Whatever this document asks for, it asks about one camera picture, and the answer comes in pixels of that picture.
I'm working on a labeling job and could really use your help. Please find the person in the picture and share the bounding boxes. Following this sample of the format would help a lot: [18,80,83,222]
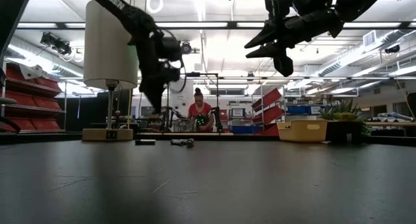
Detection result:
[187,87,215,133]

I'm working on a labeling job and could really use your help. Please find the wooden workbench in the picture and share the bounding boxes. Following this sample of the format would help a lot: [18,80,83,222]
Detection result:
[363,112,416,137]

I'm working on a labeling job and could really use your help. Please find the red bin shelf rack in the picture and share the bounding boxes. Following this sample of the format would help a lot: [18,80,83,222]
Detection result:
[252,87,285,136]
[0,61,66,136]

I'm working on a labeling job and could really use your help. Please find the yellow plastic bin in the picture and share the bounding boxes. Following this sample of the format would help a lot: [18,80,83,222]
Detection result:
[276,119,328,143]

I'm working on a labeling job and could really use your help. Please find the blue storage bins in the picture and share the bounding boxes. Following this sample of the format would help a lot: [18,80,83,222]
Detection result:
[285,103,315,116]

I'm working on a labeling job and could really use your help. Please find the blue storage crate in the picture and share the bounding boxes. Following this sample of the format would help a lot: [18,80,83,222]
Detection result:
[231,125,263,134]

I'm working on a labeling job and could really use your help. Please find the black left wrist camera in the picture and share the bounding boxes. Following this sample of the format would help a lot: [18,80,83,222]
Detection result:
[162,37,183,62]

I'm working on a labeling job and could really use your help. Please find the white shade wooden base lamp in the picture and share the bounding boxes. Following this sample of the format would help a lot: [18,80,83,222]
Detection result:
[81,0,140,142]

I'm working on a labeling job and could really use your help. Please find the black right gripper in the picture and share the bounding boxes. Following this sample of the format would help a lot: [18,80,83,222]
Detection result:
[244,0,345,58]

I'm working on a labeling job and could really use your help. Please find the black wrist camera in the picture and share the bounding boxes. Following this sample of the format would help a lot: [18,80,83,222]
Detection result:
[272,50,294,78]
[162,37,183,62]

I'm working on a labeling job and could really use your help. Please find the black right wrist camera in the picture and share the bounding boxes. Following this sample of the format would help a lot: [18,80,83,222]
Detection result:
[272,50,294,78]

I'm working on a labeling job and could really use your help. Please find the white hanging ring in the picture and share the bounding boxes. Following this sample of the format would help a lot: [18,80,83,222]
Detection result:
[146,0,164,14]

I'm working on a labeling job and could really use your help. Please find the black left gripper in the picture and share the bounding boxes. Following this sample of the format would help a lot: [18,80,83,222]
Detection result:
[136,29,183,114]

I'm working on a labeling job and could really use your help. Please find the potted succulent plant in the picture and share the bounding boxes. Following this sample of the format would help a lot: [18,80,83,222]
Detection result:
[318,100,371,144]

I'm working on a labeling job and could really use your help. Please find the black tripod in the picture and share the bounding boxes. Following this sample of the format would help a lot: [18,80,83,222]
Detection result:
[162,84,183,133]

